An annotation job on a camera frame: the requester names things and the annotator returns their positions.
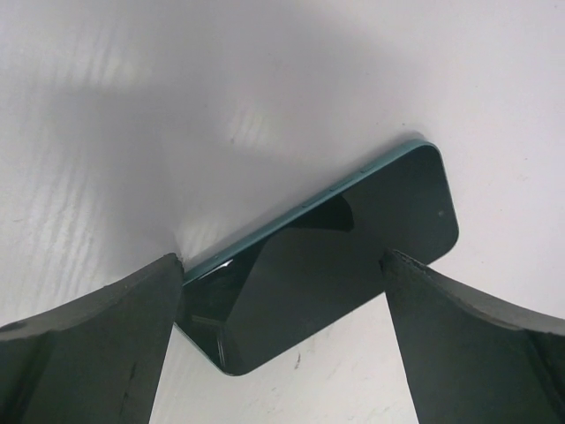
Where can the black smartphone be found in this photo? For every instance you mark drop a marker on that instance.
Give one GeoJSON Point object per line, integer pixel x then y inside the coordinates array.
{"type": "Point", "coordinates": [318, 262]}

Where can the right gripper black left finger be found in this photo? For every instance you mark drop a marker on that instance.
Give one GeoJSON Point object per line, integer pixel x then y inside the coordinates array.
{"type": "Point", "coordinates": [96, 359]}

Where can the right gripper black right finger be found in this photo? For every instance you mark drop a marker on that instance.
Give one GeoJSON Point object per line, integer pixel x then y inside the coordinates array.
{"type": "Point", "coordinates": [468, 356]}

